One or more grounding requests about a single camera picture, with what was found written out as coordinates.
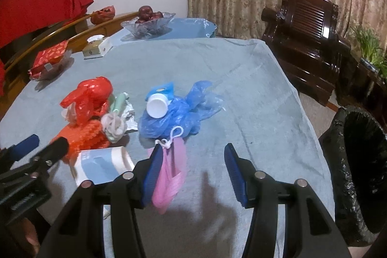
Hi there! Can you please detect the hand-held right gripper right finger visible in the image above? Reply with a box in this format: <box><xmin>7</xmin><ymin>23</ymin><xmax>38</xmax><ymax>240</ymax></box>
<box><xmin>224</xmin><ymin>142</ymin><xmax>353</xmax><ymax>258</ymax></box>

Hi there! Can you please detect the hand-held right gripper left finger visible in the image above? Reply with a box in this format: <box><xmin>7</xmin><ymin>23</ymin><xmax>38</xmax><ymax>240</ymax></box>
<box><xmin>38</xmin><ymin>143</ymin><xmax>165</xmax><ymax>258</ymax></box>

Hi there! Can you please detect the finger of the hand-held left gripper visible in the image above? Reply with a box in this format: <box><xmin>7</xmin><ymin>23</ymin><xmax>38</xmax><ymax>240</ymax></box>
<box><xmin>0</xmin><ymin>136</ymin><xmax>70</xmax><ymax>186</ymax></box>
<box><xmin>0</xmin><ymin>134</ymin><xmax>40</xmax><ymax>168</ymax></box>

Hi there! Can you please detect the pink plastic bag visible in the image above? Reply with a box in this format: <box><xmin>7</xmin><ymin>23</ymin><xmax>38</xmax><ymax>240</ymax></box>
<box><xmin>148</xmin><ymin>137</ymin><xmax>187</xmax><ymax>214</ymax></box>

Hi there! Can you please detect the orange foam net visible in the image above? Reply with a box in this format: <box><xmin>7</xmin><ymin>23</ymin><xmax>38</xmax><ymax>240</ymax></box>
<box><xmin>50</xmin><ymin>119</ymin><xmax>111</xmax><ymax>162</ymax></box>

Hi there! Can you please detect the pale green foam sleeve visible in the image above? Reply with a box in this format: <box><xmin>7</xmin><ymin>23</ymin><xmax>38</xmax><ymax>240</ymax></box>
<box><xmin>109</xmin><ymin>93</ymin><xmax>129</xmax><ymax>113</ymax></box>

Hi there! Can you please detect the trash bin with black bag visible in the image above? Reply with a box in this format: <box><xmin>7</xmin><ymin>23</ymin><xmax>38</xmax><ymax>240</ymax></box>
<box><xmin>319</xmin><ymin>105</ymin><xmax>387</xmax><ymax>246</ymax></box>

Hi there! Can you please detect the white blue carton box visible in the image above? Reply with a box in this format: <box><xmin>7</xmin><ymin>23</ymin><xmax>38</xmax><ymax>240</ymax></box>
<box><xmin>70</xmin><ymin>146</ymin><xmax>135</xmax><ymax>186</ymax></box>

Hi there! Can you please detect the crumpled silver foil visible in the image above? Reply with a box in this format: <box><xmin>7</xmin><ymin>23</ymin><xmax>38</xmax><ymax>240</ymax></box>
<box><xmin>121</xmin><ymin>101</ymin><xmax>138</xmax><ymax>133</ymax></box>

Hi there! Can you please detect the grey mesh wad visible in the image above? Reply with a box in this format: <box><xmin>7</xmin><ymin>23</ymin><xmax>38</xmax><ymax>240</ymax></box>
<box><xmin>101</xmin><ymin>111</ymin><xmax>126</xmax><ymax>144</ymax></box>

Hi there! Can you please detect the large red plastic bag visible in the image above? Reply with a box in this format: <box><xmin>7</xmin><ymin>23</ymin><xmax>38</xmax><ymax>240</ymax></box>
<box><xmin>60</xmin><ymin>76</ymin><xmax>114</xmax><ymax>125</ymax></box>

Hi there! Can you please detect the blue plastic bag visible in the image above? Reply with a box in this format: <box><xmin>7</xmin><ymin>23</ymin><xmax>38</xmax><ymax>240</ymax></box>
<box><xmin>139</xmin><ymin>80</ymin><xmax>224</xmax><ymax>140</ymax></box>

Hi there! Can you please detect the white plastic cup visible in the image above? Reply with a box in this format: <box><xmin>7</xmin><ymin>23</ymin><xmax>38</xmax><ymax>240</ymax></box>
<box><xmin>146</xmin><ymin>94</ymin><xmax>168</xmax><ymax>119</ymax></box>

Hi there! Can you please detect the red patterned packet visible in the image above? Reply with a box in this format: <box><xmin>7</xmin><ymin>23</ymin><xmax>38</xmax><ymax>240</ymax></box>
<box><xmin>29</xmin><ymin>40</ymin><xmax>68</xmax><ymax>79</ymax></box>

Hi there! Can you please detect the light blue towel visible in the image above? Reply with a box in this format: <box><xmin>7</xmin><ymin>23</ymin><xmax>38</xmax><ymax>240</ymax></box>
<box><xmin>0</xmin><ymin>37</ymin><xmax>336</xmax><ymax>258</ymax></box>

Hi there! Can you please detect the tissue box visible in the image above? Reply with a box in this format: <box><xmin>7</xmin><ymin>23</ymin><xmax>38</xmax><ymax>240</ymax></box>
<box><xmin>82</xmin><ymin>34</ymin><xmax>113</xmax><ymax>59</ymax></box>

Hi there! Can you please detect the small red plastic bag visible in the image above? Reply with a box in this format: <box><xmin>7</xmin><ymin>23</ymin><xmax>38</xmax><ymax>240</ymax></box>
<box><xmin>91</xmin><ymin>6</ymin><xmax>116</xmax><ymax>25</ymax></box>

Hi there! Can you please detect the dark wooden armchair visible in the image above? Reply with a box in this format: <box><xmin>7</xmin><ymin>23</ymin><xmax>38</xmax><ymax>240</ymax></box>
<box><xmin>260</xmin><ymin>0</ymin><xmax>353</xmax><ymax>107</ymax></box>

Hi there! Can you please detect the glass fruit bowl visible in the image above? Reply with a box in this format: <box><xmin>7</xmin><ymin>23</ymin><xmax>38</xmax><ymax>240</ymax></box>
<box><xmin>121</xmin><ymin>13</ymin><xmax>176</xmax><ymax>39</ymax></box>

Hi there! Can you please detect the dark wooden side table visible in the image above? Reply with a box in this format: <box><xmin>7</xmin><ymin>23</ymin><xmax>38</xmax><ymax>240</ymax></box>
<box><xmin>335</xmin><ymin>59</ymin><xmax>387</xmax><ymax>113</ymax></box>

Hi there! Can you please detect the pile of dark red apples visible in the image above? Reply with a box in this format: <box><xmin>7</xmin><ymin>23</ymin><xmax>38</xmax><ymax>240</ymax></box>
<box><xmin>135</xmin><ymin>6</ymin><xmax>164</xmax><ymax>24</ymax></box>

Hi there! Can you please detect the potted green plant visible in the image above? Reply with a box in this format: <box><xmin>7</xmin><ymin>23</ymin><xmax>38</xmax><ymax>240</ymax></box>
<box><xmin>348</xmin><ymin>21</ymin><xmax>387</xmax><ymax>80</ymax></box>

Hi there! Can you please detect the white cord loop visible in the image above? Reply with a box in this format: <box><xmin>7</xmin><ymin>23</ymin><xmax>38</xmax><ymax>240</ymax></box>
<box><xmin>155</xmin><ymin>126</ymin><xmax>184</xmax><ymax>150</ymax></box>

